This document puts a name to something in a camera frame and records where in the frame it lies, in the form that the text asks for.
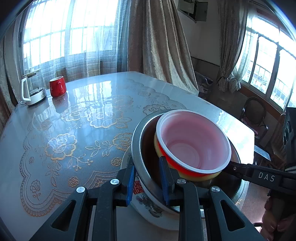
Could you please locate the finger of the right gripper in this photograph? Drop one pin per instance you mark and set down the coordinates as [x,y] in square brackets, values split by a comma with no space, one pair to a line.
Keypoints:
[273,179]

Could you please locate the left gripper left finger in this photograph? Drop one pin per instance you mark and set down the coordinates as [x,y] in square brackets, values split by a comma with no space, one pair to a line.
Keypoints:
[84,207]

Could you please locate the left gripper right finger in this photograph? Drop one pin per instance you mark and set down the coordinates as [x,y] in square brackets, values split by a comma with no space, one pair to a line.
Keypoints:
[205,214]

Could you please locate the large white dragon plate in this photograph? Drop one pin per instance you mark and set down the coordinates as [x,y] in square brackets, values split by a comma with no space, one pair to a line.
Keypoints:
[152,210]

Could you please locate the stainless steel bowl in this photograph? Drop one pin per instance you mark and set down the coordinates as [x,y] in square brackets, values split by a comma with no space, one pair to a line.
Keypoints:
[146,162]

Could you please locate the yellow plastic bowl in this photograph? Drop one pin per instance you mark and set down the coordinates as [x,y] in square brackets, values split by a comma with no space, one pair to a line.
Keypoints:
[184,173]

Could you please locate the red plastic bowl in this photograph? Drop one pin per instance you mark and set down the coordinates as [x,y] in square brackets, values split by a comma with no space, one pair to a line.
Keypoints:
[193,141]

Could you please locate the right hand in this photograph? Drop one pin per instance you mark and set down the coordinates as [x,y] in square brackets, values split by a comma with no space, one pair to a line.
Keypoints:
[270,223]

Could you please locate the black metal chair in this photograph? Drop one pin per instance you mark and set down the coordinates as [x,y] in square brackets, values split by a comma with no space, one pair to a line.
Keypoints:
[252,115]

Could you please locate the red mug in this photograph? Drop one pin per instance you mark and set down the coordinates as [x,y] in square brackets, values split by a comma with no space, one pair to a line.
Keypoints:
[57,86]

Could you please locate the white glass electric kettle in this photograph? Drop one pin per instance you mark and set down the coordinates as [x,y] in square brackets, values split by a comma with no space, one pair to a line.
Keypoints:
[32,88]

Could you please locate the tied beige curtain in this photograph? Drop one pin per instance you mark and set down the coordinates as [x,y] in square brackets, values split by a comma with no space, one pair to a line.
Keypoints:
[233,19]

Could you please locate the beige right curtain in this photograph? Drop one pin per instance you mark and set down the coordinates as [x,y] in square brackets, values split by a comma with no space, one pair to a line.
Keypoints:
[156,44]

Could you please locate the sheer white curtain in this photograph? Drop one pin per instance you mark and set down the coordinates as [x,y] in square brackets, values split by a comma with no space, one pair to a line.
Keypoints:
[75,39]

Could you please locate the wall electrical box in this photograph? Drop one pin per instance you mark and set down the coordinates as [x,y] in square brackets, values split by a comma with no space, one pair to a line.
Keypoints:
[195,10]

